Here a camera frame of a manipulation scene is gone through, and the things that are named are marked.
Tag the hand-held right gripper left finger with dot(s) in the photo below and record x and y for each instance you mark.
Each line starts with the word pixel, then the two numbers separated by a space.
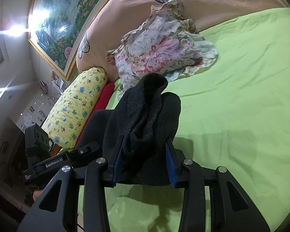
pixel 116 166

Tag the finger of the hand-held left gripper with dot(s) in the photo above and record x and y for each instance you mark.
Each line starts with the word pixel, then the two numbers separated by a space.
pixel 87 151

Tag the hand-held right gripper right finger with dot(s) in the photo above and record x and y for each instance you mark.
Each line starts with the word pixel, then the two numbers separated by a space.
pixel 171 168

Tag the black pants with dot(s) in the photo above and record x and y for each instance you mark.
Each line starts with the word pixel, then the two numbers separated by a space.
pixel 147 116

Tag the yellow cartoon print pillow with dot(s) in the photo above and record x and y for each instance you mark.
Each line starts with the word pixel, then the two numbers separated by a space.
pixel 75 101

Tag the red cloth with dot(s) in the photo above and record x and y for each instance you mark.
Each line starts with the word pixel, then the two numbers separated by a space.
pixel 106 94

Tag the green bed sheet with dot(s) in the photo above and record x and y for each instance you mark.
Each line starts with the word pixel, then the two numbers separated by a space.
pixel 232 101

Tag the floral ruffled pillow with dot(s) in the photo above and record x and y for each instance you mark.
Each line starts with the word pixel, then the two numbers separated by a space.
pixel 154 50

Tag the framed landscape painting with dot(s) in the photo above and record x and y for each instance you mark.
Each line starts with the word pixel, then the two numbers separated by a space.
pixel 62 17

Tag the pink quilt with plaid print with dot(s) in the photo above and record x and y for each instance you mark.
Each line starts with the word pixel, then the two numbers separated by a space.
pixel 125 12

